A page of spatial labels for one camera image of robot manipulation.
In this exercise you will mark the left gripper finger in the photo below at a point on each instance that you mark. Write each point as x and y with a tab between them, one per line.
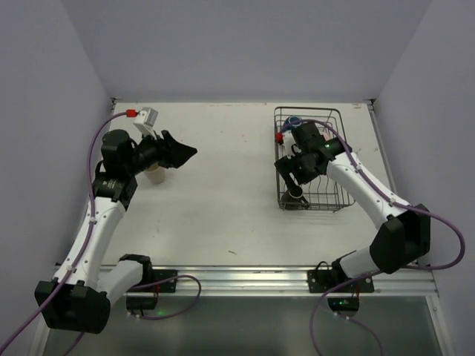
179	154
169	140

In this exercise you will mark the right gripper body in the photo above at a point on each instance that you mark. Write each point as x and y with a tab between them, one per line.
288	167

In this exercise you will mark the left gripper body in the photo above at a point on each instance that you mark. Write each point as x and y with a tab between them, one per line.
165	149

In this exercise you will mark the dark brown mug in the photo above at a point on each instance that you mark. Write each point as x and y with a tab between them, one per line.
293	199

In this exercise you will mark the beige cup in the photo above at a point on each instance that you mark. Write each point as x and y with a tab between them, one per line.
155	175

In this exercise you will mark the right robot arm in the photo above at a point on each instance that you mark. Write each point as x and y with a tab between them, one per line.
403	231

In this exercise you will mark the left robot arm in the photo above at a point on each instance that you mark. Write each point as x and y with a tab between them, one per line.
78	298

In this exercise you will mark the blue mug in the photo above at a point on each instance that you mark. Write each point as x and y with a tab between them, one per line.
291	123

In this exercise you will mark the dark wire dish rack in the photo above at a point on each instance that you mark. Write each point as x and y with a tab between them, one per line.
322	193

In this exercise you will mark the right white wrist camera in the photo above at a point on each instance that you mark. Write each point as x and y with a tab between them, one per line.
285	138

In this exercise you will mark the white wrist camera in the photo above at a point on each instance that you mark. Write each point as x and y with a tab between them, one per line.
145	120
285	138

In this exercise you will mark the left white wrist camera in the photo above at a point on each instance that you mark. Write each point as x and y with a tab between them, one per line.
145	120

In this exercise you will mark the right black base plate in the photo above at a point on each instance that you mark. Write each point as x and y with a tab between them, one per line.
326	276

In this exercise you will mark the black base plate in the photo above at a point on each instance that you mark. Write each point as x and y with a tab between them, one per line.
157	281
326	276

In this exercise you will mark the aluminium mounting rail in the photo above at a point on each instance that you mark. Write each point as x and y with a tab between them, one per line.
291	281

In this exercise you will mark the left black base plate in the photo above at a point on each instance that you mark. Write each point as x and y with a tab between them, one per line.
157	281

